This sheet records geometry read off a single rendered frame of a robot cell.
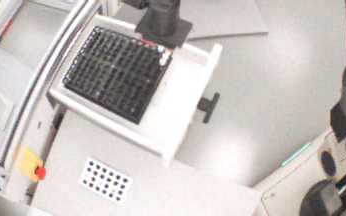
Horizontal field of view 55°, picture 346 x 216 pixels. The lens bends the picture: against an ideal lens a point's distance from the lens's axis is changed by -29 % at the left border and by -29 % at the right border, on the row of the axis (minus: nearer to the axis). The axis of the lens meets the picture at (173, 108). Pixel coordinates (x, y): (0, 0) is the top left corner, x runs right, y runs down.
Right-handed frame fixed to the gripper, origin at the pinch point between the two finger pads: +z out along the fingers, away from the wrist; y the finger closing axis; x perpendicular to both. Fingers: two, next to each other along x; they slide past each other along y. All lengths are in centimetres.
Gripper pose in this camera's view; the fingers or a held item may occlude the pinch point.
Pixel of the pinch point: (162, 45)
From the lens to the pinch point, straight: 93.9
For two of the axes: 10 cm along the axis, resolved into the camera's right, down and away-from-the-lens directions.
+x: -4.1, 8.5, -3.3
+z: -0.4, 3.5, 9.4
